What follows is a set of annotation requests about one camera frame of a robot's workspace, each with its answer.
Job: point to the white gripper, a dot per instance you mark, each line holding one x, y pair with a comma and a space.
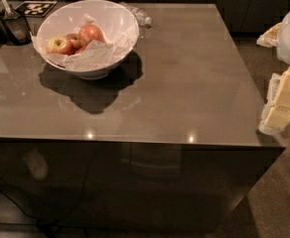
276, 112

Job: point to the large red apple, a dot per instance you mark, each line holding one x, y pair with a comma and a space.
89, 33

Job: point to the white bowl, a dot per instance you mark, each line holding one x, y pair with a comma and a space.
92, 17

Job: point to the small red apple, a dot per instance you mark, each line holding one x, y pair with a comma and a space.
75, 40

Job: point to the yellow-red apple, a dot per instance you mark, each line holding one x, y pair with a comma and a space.
59, 45

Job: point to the clear plastic water bottle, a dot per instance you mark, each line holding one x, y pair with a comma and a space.
140, 15

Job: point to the white crumpled paper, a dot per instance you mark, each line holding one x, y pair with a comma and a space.
95, 53

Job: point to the black fiducial marker card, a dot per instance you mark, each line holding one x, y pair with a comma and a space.
36, 8

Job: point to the black scoop with white handle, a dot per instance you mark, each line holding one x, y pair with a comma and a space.
16, 25

